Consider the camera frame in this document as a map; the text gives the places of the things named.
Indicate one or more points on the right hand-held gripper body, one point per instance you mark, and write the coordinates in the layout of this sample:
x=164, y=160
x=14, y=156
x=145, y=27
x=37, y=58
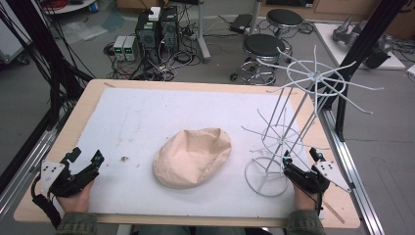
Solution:
x=331, y=173

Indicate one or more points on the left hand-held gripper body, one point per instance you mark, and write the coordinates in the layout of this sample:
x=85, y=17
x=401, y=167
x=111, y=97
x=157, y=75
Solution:
x=52, y=173

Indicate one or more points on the beige cloth hat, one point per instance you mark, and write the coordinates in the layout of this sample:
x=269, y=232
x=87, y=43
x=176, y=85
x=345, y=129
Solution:
x=192, y=158

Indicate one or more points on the person's right hand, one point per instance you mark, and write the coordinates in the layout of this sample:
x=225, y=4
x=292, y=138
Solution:
x=303, y=200

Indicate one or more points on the person's left hand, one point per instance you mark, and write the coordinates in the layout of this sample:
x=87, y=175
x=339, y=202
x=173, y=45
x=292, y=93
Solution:
x=76, y=202

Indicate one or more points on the white felt mat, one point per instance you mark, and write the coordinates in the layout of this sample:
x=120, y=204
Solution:
x=130, y=114

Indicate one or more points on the grey power supply unit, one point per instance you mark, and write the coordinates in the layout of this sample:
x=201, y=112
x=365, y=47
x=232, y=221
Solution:
x=131, y=48
x=119, y=47

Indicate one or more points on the white board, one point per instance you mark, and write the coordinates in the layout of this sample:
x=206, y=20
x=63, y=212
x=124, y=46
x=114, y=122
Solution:
x=329, y=39

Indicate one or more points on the black round stool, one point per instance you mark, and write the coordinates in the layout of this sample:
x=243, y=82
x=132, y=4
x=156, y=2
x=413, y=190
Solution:
x=263, y=45
x=284, y=17

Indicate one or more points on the clear plastic sheet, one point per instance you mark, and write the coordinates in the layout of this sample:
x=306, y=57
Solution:
x=88, y=29

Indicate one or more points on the grey equipment case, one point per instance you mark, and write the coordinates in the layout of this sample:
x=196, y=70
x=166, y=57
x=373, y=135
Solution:
x=9, y=42

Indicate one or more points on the black computer tower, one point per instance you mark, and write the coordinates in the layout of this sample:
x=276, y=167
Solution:
x=147, y=36
x=169, y=29

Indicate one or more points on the white round table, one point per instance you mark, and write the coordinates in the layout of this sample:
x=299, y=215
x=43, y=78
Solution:
x=70, y=6

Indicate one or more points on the grey metal table leg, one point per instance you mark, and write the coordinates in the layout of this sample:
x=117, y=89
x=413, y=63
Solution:
x=255, y=16
x=203, y=36

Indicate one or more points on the black flat box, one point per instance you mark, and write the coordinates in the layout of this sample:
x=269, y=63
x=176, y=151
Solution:
x=240, y=23

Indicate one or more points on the white box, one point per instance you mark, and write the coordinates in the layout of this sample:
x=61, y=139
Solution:
x=154, y=13

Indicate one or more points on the aluminium rail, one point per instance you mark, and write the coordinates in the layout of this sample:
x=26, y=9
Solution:
x=355, y=176
x=26, y=163

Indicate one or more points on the black metal frame post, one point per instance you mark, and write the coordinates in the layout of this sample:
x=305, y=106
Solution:
x=362, y=42

